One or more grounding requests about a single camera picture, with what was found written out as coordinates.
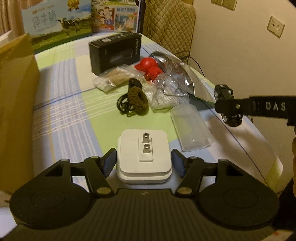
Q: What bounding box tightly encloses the red pig toy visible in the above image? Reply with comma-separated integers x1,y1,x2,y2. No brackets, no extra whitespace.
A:
134,57,163,81

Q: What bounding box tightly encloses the silver foil bag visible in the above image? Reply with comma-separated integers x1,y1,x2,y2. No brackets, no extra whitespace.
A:
149,51,215,103

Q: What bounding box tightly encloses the wall light switch plate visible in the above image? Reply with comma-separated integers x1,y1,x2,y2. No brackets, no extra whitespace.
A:
211,0,237,11

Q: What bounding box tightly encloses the wall power socket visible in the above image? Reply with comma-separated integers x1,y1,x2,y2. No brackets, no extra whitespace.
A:
267,16,285,38

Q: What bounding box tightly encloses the quilted tan chair cover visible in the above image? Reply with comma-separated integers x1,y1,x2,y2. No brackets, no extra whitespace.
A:
142,1,196,61

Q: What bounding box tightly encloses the metal rack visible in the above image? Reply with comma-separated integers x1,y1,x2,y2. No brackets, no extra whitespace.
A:
142,73,189,112

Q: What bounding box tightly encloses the brown cardboard box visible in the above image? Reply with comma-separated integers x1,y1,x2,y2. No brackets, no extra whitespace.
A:
1,35,40,193

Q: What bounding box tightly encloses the dark blue milk carton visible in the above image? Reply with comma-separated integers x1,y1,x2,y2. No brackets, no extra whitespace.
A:
91,0,142,33

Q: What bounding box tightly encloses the black power cable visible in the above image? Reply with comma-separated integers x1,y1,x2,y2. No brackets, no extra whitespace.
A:
173,50,206,77

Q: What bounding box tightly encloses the black product box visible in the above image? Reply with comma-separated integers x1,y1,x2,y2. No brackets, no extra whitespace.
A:
88,33,142,76

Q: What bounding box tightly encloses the black toy car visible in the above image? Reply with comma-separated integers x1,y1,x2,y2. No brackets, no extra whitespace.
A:
214,84,242,128

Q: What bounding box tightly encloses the person's hand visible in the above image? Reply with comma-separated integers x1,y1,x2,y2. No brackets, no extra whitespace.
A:
292,137,296,197

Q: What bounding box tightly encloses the white power adapter plug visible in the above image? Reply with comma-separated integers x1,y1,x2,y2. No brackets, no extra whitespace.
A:
116,130,173,184

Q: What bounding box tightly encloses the cotton swabs bag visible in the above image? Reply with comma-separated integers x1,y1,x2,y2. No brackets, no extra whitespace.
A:
92,64,142,93

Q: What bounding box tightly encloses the clear plastic cup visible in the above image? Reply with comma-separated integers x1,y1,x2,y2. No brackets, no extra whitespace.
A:
170,103,213,152

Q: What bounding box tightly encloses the plaid bed sheet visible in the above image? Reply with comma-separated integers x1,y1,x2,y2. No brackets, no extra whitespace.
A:
0,32,284,237

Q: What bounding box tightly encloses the light blue cow milk carton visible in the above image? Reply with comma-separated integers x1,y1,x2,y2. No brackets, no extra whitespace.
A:
21,0,92,54

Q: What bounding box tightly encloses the brown curtain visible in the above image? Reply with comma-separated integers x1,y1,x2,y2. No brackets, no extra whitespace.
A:
0,0,42,38

